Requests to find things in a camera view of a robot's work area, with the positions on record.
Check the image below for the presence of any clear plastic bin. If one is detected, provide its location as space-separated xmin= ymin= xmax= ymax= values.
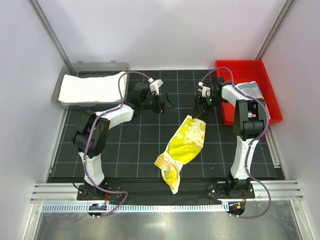
xmin=51 ymin=61 xmax=130 ymax=109

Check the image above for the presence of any yellow patterned towel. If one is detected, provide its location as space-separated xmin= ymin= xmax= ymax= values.
xmin=154 ymin=115 xmax=206 ymax=195

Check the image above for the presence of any blue patterned towel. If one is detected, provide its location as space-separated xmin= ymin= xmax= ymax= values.
xmin=236 ymin=81 xmax=269 ymax=115

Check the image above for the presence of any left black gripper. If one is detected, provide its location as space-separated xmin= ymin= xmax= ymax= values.
xmin=140 ymin=92 xmax=177 ymax=114

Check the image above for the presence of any aluminium front rail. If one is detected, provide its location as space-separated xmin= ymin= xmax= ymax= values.
xmin=30 ymin=180 xmax=304 ymax=203

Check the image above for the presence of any slotted cable duct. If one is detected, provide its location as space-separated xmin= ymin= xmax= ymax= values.
xmin=42 ymin=202 xmax=229 ymax=214

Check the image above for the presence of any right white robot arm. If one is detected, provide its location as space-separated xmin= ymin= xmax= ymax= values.
xmin=195 ymin=77 xmax=269 ymax=198

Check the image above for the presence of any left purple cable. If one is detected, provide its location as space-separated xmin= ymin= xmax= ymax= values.
xmin=83 ymin=70 xmax=154 ymax=217

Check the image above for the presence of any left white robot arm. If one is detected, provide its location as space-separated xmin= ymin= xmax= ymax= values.
xmin=72 ymin=83 xmax=175 ymax=200

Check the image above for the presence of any right aluminium frame post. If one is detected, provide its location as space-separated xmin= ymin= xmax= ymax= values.
xmin=255 ymin=0 xmax=297 ymax=61

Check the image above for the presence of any aluminium frame post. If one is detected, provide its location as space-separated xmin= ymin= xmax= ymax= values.
xmin=28 ymin=0 xmax=77 ymax=76
xmin=255 ymin=0 xmax=297 ymax=61

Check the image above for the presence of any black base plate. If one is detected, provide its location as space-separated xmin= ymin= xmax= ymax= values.
xmin=76 ymin=178 xmax=255 ymax=206

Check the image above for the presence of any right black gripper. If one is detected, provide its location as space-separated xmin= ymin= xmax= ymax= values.
xmin=192 ymin=94 xmax=225 ymax=120

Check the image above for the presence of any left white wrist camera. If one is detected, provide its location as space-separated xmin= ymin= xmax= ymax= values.
xmin=147 ymin=78 xmax=163 ymax=96

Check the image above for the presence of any red plastic bin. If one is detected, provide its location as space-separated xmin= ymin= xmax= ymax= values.
xmin=215 ymin=60 xmax=283 ymax=125

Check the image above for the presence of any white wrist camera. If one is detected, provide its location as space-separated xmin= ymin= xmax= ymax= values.
xmin=197 ymin=81 xmax=213 ymax=98
xmin=147 ymin=78 xmax=163 ymax=96

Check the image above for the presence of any white pink towel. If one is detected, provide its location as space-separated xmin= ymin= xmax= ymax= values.
xmin=58 ymin=71 xmax=127 ymax=104

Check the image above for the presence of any left aluminium frame post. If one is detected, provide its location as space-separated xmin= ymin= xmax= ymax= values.
xmin=28 ymin=0 xmax=77 ymax=76

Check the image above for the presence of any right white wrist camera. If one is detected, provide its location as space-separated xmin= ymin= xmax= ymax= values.
xmin=197 ymin=81 xmax=213 ymax=98

